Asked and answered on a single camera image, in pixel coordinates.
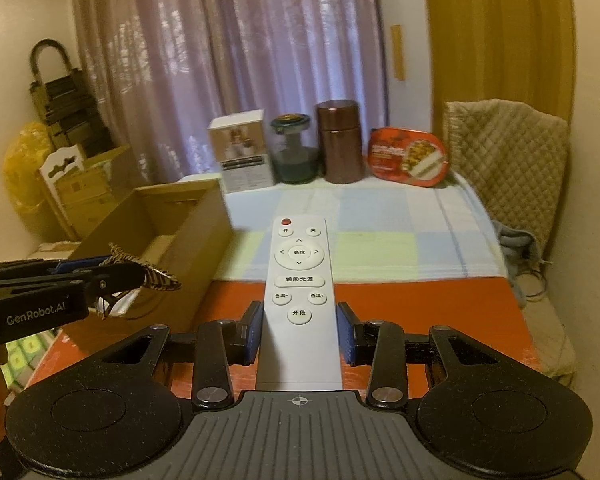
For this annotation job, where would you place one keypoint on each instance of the green printed carton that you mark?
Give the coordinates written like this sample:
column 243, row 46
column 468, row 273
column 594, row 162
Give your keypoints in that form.
column 30, row 360

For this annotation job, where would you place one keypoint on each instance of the yellow plastic bag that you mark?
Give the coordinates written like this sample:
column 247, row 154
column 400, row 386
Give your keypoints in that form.
column 25, row 170

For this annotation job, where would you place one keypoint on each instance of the stacked cardboard boxes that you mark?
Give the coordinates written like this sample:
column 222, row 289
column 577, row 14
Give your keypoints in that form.
column 100, row 185

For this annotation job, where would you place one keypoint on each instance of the wooden door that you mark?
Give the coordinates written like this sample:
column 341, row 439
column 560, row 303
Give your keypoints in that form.
column 500, row 30

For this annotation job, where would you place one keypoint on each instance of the beige seat cushion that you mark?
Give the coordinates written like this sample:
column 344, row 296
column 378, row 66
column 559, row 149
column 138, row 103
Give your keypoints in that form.
column 550, row 340

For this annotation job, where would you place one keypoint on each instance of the white remote control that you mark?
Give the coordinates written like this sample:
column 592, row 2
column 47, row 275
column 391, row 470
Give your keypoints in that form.
column 297, row 280

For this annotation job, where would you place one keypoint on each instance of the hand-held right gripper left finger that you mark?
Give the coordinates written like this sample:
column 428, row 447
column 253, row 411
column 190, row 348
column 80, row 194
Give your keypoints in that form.
column 252, row 332

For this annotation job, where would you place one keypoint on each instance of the striped hair claw clip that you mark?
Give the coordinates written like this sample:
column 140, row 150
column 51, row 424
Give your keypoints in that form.
column 157, row 275

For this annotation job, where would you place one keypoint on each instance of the cardboard box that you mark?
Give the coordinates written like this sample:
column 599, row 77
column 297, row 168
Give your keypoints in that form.
column 190, row 240

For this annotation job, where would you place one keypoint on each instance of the copper brown canister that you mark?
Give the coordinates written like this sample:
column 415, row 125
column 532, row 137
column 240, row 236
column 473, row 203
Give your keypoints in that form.
column 339, row 142

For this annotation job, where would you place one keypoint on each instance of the hanging wooden strip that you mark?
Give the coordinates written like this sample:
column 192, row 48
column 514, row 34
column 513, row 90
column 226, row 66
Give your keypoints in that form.
column 398, row 52

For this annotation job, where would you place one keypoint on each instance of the white product box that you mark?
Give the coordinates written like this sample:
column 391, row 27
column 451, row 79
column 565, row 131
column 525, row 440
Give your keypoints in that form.
column 242, row 155

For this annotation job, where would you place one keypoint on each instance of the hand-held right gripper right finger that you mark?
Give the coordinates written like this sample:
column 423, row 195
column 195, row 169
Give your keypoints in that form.
column 345, row 332

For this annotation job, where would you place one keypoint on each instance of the pale purple curtain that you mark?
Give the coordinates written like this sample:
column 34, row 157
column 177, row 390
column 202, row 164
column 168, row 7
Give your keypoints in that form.
column 220, row 50

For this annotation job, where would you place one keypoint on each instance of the dark green glass jar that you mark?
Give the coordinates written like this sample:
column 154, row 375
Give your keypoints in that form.
column 292, row 155

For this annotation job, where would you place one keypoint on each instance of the red printed table mat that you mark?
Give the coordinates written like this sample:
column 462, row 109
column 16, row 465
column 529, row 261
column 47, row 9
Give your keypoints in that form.
column 430, row 310

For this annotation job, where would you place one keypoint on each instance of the red instant meal tray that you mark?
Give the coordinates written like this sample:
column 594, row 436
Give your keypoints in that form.
column 407, row 157

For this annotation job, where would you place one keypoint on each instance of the quilted chair back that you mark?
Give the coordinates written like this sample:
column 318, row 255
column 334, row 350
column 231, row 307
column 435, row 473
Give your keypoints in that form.
column 510, row 160

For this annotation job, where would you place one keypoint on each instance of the grey cloth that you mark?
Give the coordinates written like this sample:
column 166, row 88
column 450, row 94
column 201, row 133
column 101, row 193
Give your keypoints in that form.
column 522, row 255

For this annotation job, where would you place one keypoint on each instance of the white carved wooden panel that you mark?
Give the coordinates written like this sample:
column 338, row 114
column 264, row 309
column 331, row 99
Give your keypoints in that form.
column 62, row 170

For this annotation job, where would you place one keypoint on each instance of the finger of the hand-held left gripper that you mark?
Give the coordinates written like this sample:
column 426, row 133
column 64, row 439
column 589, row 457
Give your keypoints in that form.
column 115, row 280
column 80, row 264

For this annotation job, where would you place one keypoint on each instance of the checked pastel tablecloth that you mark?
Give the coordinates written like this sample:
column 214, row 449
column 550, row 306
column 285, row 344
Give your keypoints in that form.
column 405, row 230

